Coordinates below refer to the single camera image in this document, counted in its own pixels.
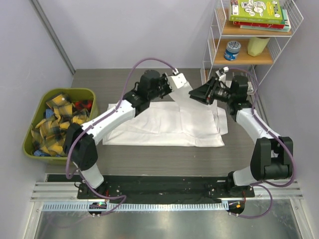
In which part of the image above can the blue white round tin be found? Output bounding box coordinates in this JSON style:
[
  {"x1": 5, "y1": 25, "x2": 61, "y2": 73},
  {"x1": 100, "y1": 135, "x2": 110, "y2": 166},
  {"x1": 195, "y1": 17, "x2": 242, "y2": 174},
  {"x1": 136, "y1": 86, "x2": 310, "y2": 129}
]
[{"x1": 224, "y1": 41, "x2": 241, "y2": 61}]

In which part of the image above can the green top book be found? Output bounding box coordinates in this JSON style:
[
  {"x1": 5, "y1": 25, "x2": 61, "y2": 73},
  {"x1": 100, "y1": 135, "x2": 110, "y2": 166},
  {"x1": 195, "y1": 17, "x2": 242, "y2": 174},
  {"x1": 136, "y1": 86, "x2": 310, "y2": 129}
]
[{"x1": 228, "y1": 0, "x2": 284, "y2": 24}]

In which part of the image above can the white wire shelf rack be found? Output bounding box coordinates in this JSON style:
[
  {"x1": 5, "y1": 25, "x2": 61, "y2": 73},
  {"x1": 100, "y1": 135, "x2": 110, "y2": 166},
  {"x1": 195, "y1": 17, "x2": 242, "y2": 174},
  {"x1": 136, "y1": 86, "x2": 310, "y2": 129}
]
[{"x1": 200, "y1": 0, "x2": 304, "y2": 94}]

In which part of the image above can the white long sleeve shirt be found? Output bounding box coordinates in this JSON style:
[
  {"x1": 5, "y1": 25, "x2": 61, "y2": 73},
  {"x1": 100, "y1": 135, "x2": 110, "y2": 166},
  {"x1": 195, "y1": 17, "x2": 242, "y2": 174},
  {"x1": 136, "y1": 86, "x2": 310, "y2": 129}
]
[{"x1": 102, "y1": 83, "x2": 228, "y2": 147}]

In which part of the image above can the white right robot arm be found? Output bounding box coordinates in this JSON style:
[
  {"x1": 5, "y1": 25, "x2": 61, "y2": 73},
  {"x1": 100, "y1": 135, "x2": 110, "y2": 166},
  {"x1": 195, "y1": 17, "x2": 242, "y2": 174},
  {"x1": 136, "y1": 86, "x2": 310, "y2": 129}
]
[{"x1": 189, "y1": 75, "x2": 295, "y2": 197}]

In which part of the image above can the grey setup guide booklet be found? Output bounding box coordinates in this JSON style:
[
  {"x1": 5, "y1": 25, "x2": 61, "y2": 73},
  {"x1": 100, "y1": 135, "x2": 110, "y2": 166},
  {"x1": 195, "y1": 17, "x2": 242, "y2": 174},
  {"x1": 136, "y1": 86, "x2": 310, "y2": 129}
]
[{"x1": 224, "y1": 69, "x2": 254, "y2": 95}]

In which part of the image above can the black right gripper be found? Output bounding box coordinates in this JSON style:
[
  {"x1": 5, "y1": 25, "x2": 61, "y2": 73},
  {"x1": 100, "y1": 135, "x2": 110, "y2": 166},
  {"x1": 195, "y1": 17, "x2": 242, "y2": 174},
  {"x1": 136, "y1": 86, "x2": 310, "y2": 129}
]
[{"x1": 189, "y1": 77, "x2": 234, "y2": 106}]

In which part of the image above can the red black plaid shirt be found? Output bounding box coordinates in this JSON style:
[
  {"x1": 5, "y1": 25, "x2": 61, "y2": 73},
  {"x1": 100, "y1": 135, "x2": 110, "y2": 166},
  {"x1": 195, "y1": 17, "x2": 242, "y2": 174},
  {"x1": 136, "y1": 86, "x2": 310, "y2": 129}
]
[{"x1": 73, "y1": 100, "x2": 93, "y2": 112}]

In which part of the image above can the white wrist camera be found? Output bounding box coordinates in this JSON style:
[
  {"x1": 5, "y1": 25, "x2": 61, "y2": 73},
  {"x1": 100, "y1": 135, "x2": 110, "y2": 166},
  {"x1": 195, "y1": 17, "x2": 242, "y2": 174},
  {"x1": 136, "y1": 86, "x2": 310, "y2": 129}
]
[
  {"x1": 215, "y1": 67, "x2": 229, "y2": 83},
  {"x1": 167, "y1": 70, "x2": 189, "y2": 91}
]

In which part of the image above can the pale yellow faceted cup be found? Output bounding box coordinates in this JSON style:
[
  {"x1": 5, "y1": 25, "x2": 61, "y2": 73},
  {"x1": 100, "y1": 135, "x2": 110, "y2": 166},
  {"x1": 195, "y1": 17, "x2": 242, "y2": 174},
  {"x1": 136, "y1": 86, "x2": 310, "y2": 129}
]
[{"x1": 247, "y1": 37, "x2": 270, "y2": 57}]

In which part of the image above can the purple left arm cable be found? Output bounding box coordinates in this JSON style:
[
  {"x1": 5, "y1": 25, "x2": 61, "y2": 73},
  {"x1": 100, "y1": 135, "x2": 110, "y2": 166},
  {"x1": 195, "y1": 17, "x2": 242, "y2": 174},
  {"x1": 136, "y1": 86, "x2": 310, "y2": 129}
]
[{"x1": 65, "y1": 57, "x2": 179, "y2": 217}]

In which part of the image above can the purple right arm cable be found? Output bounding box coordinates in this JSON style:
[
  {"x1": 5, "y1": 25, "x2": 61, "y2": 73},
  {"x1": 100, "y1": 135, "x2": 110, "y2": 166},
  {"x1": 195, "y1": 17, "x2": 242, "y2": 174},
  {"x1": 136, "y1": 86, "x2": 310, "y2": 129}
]
[{"x1": 224, "y1": 67, "x2": 297, "y2": 220}]

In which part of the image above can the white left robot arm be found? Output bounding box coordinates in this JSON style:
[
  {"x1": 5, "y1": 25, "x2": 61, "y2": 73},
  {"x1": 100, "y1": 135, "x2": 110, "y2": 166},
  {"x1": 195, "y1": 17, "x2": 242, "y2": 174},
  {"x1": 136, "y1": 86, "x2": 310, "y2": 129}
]
[{"x1": 63, "y1": 70, "x2": 173, "y2": 199}]

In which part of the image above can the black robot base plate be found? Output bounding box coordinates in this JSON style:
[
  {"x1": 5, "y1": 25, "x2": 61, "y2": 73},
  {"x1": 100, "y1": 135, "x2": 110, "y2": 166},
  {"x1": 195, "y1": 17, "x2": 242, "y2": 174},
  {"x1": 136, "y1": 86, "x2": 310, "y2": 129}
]
[{"x1": 77, "y1": 175, "x2": 255, "y2": 204}]

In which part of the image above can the red middle book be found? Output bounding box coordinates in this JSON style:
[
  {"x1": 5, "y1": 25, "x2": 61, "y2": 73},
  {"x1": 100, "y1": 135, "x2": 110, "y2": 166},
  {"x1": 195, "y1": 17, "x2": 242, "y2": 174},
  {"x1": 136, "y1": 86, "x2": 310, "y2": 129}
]
[{"x1": 233, "y1": 21, "x2": 285, "y2": 29}]

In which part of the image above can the aluminium rail frame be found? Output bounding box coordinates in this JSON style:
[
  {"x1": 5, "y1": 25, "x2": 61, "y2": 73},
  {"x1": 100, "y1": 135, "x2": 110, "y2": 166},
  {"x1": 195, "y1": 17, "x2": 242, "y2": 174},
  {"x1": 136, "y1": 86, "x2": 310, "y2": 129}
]
[{"x1": 31, "y1": 181, "x2": 304, "y2": 202}]

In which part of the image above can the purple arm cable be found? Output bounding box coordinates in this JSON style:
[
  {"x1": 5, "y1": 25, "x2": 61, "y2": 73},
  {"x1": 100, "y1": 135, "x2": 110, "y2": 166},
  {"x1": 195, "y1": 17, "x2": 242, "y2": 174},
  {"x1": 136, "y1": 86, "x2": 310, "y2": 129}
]
[
  {"x1": 224, "y1": 67, "x2": 297, "y2": 220},
  {"x1": 65, "y1": 57, "x2": 179, "y2": 217}
]

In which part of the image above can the white slotted cable duct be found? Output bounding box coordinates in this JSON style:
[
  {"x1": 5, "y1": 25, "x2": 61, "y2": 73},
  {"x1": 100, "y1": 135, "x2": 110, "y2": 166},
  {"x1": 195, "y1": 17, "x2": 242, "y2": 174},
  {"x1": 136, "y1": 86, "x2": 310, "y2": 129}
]
[{"x1": 42, "y1": 201, "x2": 229, "y2": 212}]

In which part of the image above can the olive green plastic bin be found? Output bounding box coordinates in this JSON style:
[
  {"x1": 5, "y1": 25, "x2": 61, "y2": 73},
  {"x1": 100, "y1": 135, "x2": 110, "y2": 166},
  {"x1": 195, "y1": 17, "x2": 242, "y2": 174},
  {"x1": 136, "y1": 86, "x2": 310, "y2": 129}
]
[{"x1": 22, "y1": 88, "x2": 99, "y2": 165}]

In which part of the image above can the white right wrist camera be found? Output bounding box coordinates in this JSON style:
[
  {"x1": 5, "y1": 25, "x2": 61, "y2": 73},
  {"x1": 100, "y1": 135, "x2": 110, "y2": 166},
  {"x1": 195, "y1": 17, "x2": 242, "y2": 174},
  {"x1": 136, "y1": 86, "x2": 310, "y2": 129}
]
[{"x1": 215, "y1": 67, "x2": 229, "y2": 83}]

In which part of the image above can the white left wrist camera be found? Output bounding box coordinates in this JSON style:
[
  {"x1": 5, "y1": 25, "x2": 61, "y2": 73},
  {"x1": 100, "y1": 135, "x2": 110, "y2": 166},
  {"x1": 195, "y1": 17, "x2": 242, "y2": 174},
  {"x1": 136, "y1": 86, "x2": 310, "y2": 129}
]
[{"x1": 167, "y1": 70, "x2": 189, "y2": 91}]

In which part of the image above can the yellow plaid flannel shirt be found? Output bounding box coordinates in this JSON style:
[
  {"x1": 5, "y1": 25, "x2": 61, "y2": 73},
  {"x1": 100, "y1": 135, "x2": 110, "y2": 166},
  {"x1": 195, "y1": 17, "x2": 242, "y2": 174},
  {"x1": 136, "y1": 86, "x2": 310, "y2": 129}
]
[{"x1": 45, "y1": 93, "x2": 90, "y2": 157}]

